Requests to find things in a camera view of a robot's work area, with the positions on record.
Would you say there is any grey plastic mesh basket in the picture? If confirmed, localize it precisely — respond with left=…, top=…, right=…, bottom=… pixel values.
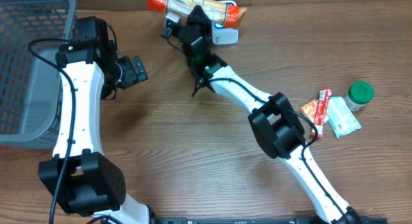
left=1, top=0, right=76, bottom=149

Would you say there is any green lid spice jar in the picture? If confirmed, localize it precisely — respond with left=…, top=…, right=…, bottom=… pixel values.
left=344, top=81, right=375, bottom=111

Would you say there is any white barcode scanner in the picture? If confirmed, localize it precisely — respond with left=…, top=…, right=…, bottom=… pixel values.
left=203, top=0, right=244, bottom=45

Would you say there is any red snack stick packet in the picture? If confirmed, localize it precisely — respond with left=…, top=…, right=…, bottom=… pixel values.
left=311, top=88, right=332, bottom=138

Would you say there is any long orange pasta packet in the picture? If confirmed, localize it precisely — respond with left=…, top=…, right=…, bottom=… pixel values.
left=147, top=0, right=247, bottom=29

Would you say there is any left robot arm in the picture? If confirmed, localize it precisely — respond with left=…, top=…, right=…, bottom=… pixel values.
left=32, top=34, right=159, bottom=224

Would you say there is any teal wet wipes pack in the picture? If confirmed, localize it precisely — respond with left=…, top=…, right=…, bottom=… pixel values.
left=327, top=97, right=361, bottom=139

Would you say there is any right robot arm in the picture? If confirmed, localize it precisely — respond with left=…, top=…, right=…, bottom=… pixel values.
left=164, top=5, right=362, bottom=223

